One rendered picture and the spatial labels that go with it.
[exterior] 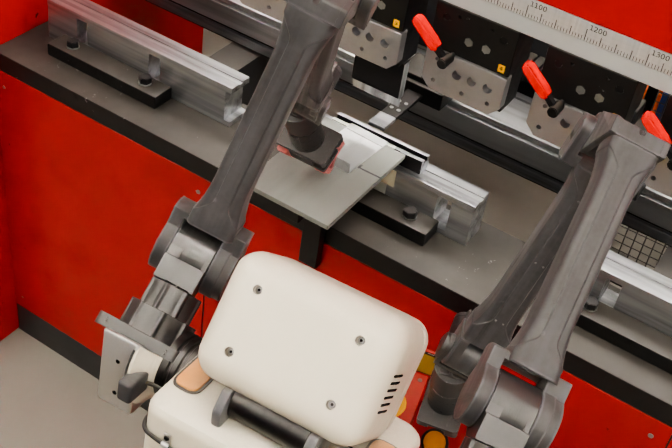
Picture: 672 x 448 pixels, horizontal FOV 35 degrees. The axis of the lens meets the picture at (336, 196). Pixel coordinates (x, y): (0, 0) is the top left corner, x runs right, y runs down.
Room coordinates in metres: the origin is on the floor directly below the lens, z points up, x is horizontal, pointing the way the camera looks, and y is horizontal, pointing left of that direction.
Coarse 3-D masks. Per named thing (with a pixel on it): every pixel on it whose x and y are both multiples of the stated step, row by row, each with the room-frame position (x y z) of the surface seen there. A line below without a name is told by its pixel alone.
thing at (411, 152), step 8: (344, 120) 1.68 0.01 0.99; (352, 120) 1.67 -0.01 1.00; (368, 128) 1.65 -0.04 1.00; (384, 136) 1.64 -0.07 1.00; (392, 144) 1.63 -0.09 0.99; (400, 144) 1.62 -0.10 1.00; (408, 152) 1.60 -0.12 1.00; (416, 152) 1.60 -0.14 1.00; (424, 152) 1.60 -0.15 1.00; (408, 160) 1.59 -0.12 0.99; (416, 160) 1.58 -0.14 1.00; (424, 160) 1.59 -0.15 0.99; (408, 168) 1.58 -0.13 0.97; (416, 168) 1.58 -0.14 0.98; (424, 168) 1.59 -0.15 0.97
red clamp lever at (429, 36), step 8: (416, 16) 1.54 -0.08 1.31; (424, 16) 1.55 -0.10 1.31; (416, 24) 1.53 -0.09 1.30; (424, 24) 1.53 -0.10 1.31; (424, 32) 1.52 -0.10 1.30; (432, 32) 1.53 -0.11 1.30; (424, 40) 1.52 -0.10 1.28; (432, 40) 1.52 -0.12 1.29; (440, 40) 1.53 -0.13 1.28; (432, 48) 1.51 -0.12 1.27; (440, 48) 1.52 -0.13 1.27; (440, 56) 1.51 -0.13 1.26; (448, 56) 1.51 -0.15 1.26; (440, 64) 1.50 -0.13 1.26; (448, 64) 1.50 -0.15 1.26
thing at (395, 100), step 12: (360, 60) 1.65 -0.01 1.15; (408, 60) 1.63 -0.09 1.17; (360, 72) 1.65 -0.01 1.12; (372, 72) 1.64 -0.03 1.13; (384, 72) 1.63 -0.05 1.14; (396, 72) 1.62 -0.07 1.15; (360, 84) 1.66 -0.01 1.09; (372, 84) 1.64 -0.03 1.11; (384, 84) 1.63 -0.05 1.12; (396, 84) 1.62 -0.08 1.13; (384, 96) 1.63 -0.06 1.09; (396, 96) 1.61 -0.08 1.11
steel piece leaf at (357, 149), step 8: (344, 128) 1.64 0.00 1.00; (344, 136) 1.61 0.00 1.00; (352, 136) 1.61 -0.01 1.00; (360, 136) 1.62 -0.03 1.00; (352, 144) 1.59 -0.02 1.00; (360, 144) 1.59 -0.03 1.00; (368, 144) 1.60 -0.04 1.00; (376, 144) 1.60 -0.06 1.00; (344, 152) 1.56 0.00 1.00; (352, 152) 1.57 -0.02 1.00; (360, 152) 1.57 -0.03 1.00; (368, 152) 1.57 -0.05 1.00; (336, 160) 1.52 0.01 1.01; (344, 160) 1.51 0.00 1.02; (352, 160) 1.54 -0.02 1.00; (360, 160) 1.55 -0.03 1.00; (344, 168) 1.51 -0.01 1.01; (352, 168) 1.52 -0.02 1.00
